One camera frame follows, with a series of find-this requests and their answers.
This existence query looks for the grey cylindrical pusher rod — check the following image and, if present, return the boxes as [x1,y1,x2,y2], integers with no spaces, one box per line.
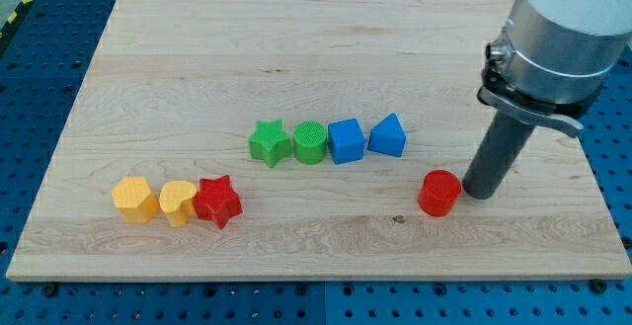
[462,113,534,200]

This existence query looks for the red cylinder block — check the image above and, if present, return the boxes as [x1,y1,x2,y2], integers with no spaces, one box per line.
[418,170,462,217]

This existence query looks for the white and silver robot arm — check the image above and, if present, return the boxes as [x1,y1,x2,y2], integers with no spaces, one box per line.
[462,0,631,200]

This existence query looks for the green star block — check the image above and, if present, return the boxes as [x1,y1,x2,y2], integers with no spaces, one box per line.
[248,120,291,168]

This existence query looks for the red star block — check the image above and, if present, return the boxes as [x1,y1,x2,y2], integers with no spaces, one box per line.
[192,175,243,229]

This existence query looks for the blue triangle block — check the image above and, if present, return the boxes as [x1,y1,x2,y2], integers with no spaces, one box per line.
[367,113,407,157]

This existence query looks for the blue cube block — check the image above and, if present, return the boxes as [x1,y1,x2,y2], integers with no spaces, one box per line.
[328,119,365,164]

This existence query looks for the light wooden board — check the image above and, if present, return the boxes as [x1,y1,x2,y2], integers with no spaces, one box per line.
[7,0,631,283]

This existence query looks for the green cylinder block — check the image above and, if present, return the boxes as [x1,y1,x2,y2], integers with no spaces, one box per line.
[293,121,328,165]

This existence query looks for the yellow heart block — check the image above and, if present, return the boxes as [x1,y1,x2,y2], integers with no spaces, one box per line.
[159,181,198,227]

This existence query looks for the yellow hexagon block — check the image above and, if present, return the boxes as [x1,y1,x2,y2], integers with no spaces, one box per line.
[111,176,160,223]

